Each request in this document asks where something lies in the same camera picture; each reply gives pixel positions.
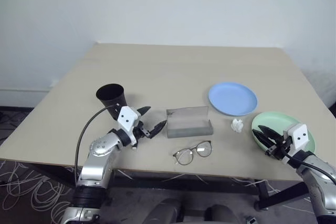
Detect green plastic plate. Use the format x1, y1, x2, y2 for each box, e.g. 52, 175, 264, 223
251, 111, 317, 155

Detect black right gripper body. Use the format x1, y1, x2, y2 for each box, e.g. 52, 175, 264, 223
265, 135, 292, 162

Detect black metal table frame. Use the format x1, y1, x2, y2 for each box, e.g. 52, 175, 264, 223
25, 163, 311, 211

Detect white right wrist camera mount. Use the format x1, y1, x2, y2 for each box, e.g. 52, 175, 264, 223
282, 123, 308, 164

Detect blue plastic plate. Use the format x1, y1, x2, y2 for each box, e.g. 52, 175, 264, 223
208, 82, 259, 116

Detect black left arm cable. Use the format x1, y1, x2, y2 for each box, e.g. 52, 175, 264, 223
74, 104, 122, 187

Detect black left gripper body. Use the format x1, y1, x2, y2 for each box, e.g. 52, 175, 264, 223
133, 120, 155, 141

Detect tangled white floor cables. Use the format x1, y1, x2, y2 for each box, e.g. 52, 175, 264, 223
0, 160, 77, 218

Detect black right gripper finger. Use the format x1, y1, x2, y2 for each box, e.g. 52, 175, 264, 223
252, 130, 275, 149
258, 125, 281, 143

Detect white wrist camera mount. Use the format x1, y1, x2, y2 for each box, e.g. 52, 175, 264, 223
282, 123, 308, 164
117, 105, 142, 152

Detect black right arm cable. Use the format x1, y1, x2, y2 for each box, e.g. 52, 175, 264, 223
280, 148, 336, 186

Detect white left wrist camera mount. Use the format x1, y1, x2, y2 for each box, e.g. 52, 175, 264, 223
117, 105, 142, 152

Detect black plastic cup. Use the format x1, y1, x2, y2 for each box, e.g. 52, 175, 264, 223
96, 83, 128, 118

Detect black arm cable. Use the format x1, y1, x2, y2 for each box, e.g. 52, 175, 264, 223
74, 104, 122, 187
280, 148, 336, 186

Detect clear open glasses case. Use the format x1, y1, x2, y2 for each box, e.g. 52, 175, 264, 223
165, 105, 214, 139

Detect dark rounded shape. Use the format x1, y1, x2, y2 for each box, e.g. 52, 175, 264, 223
142, 198, 185, 224

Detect thin-rimmed round eyeglasses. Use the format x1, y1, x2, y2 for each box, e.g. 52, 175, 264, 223
172, 140, 213, 167

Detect crumpled white tissue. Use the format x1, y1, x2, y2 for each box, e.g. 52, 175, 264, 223
230, 118, 244, 133

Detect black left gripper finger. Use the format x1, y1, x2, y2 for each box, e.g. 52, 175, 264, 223
150, 120, 168, 140
136, 105, 152, 117

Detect white cables under table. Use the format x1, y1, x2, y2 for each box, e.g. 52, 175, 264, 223
195, 173, 280, 194

